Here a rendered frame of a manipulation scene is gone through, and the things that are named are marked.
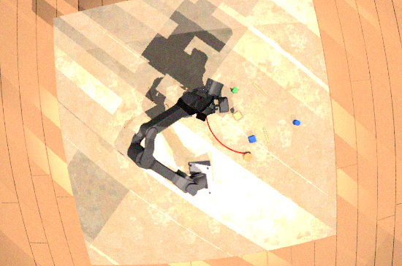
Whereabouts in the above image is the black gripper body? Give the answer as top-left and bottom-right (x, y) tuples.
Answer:
(184, 96), (230, 118)

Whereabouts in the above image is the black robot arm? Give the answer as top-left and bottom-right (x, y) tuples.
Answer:
(127, 78), (224, 196)

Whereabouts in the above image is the blue wooden block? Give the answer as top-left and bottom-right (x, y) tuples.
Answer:
(248, 135), (256, 144)

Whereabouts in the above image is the round wooden button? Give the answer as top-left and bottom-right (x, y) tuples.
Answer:
(243, 152), (252, 162)

